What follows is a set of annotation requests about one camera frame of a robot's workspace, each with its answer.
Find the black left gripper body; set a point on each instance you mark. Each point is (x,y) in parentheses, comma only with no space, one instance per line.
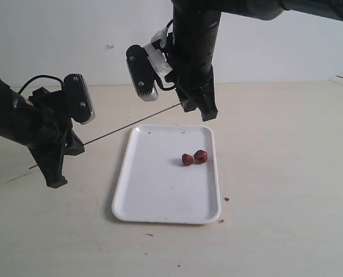
(42,120)

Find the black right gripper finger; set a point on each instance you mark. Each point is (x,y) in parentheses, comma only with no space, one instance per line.
(189,98)
(205,102)

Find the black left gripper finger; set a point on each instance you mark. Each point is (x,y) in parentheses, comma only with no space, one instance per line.
(74,146)
(49,157)

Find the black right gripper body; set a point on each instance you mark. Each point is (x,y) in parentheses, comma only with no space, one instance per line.
(190,56)

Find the thin metal skewer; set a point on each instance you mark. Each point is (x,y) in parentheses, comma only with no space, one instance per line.
(110,121)

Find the red jujube piece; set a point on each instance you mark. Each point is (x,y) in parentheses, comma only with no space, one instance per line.
(187,159)
(200,156)

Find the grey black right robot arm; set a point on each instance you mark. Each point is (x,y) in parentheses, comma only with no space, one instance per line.
(204,16)

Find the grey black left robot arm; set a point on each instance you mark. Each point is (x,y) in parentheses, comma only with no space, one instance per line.
(7,111)

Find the white rectangular plastic tray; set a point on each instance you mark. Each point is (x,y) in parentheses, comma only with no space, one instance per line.
(155,187)

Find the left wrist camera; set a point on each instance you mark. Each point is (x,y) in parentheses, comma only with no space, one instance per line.
(78,99)

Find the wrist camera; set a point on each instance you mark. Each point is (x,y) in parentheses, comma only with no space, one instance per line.
(141,72)
(78,99)

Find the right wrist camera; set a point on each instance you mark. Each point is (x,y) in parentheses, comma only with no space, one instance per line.
(141,72)

